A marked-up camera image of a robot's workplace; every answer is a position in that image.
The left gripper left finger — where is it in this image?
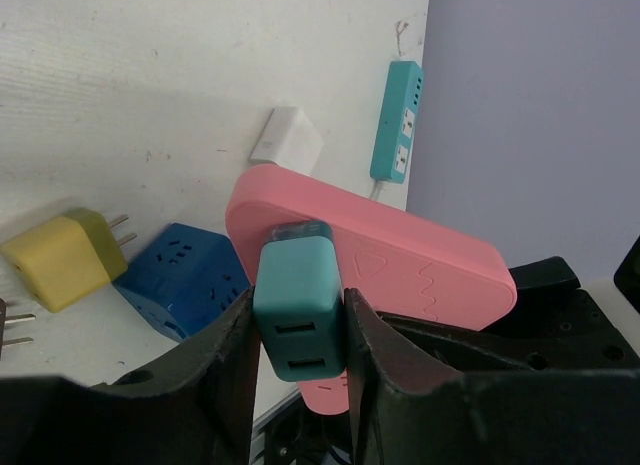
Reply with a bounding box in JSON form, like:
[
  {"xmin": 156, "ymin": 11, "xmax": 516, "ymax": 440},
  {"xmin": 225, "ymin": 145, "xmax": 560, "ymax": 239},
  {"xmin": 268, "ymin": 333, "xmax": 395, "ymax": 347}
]
[{"xmin": 1, "ymin": 290, "xmax": 259, "ymax": 464}]

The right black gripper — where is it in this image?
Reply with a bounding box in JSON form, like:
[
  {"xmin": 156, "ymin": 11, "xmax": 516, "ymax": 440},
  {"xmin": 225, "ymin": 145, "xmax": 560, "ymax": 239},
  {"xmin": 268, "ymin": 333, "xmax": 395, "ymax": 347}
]
[{"xmin": 378, "ymin": 256, "xmax": 639, "ymax": 372}]

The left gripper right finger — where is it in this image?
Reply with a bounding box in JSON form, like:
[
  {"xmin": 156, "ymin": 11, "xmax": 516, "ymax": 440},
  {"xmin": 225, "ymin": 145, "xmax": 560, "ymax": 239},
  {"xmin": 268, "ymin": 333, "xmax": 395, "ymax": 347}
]
[{"xmin": 344, "ymin": 289, "xmax": 639, "ymax": 464}]

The blue cube socket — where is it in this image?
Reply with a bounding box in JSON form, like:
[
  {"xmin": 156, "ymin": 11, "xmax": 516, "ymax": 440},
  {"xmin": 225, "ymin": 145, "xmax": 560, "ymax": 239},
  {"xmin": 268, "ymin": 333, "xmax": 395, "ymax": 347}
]
[{"xmin": 113, "ymin": 223, "xmax": 249, "ymax": 342}]

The pink triangular power strip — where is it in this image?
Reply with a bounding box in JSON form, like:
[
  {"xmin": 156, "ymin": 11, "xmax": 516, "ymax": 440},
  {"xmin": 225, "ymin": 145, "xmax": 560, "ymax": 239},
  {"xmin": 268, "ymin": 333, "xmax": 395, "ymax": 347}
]
[{"xmin": 225, "ymin": 165, "xmax": 517, "ymax": 415}]

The teal usb charger plug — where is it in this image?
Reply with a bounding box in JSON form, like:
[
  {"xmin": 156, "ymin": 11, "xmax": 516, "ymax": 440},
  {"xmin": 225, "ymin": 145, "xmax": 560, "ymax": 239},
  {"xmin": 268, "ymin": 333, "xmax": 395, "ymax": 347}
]
[{"xmin": 252, "ymin": 221, "xmax": 345, "ymax": 382}]

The yellow usb charger plug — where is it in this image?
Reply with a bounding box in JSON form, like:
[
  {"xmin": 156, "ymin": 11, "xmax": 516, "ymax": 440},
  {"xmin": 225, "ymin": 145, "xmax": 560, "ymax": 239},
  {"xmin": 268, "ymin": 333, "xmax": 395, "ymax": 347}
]
[{"xmin": 1, "ymin": 207, "xmax": 136, "ymax": 313}]

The beige usb charger plug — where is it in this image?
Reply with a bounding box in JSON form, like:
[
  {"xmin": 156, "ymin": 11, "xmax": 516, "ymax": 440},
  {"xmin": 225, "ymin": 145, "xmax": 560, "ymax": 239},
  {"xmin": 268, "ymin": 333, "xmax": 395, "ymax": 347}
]
[{"xmin": 0, "ymin": 299, "xmax": 37, "ymax": 355}]

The teal power strip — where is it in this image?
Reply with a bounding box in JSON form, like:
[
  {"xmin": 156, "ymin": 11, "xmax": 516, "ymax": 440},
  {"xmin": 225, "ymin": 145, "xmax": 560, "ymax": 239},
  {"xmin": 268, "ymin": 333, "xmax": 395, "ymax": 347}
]
[{"xmin": 370, "ymin": 61, "xmax": 424, "ymax": 184}]

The white usb charger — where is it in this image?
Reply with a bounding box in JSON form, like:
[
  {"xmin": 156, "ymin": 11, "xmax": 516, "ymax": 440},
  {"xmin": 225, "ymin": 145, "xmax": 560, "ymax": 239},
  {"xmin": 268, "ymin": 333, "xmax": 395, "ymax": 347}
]
[{"xmin": 249, "ymin": 106, "xmax": 324, "ymax": 176}]

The aluminium front rail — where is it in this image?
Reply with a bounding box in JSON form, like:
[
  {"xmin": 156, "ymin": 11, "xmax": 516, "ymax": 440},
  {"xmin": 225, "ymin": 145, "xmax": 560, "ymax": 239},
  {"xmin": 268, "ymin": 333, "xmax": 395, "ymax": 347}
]
[{"xmin": 248, "ymin": 389, "xmax": 305, "ymax": 464}]

